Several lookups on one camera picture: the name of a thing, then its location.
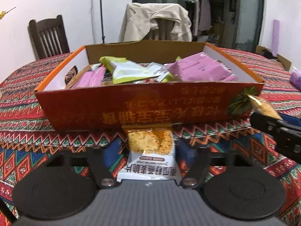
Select purple yoga mat roll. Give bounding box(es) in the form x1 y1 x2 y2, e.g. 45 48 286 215
271 19 280 57

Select white lime snack packet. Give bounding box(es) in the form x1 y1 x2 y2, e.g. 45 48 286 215
100 56 173 85

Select studio light on stand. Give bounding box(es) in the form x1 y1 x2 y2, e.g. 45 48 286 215
99 0 106 44

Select purple tissue pack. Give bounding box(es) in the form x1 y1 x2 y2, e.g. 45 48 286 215
290 69 301 87

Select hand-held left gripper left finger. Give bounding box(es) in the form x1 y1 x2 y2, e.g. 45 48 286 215
46 141 128 189

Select orange cardboard box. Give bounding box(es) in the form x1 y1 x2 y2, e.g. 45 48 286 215
35 41 265 131

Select brown wooden chair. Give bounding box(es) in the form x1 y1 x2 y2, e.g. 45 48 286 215
143 19 177 40

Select open brown cardboard box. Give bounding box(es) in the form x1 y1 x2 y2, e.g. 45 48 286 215
255 45 292 71

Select beige jacket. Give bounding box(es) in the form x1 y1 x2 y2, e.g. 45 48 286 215
118 3 193 43

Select small gold snack packet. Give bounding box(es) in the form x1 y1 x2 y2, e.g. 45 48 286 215
247 94 283 120

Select yellow flower branches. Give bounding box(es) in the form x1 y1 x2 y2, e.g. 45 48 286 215
0 7 16 20

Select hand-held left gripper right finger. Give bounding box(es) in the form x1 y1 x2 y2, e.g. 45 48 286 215
174 143 256 189

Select hanging pale pink clothes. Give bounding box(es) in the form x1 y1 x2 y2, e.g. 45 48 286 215
193 0 212 36

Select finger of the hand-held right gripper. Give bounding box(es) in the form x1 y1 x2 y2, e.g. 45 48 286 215
280 114 301 123
250 112 283 134

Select pink snack packet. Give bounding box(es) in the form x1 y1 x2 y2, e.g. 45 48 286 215
67 66 106 89
165 52 238 83

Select dark wooden chair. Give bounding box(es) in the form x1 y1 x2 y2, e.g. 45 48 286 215
28 15 70 60

